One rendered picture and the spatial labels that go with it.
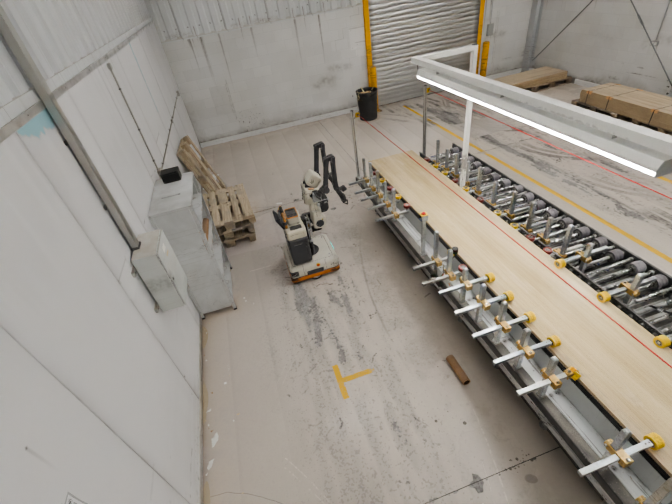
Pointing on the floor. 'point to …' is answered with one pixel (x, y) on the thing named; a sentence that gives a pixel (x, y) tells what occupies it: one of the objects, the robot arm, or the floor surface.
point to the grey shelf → (194, 254)
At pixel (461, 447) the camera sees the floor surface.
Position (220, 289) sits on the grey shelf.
